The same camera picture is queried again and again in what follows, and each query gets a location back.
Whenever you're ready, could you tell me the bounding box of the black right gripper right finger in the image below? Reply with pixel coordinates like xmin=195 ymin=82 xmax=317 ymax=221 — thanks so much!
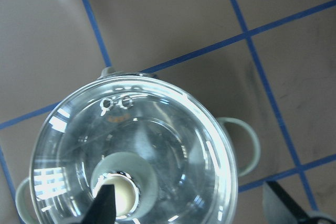
xmin=262 ymin=181 xmax=335 ymax=224

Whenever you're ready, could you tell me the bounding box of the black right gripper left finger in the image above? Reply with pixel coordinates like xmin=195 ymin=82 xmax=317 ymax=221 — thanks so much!
xmin=80 ymin=184 xmax=116 ymax=224

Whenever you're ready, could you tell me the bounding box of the glass pot lid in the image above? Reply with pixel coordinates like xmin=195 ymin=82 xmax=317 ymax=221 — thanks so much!
xmin=28 ymin=74 xmax=239 ymax=224

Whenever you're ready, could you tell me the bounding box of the pale green cooking pot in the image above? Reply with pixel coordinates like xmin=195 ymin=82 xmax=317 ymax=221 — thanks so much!
xmin=15 ymin=67 xmax=261 ymax=224

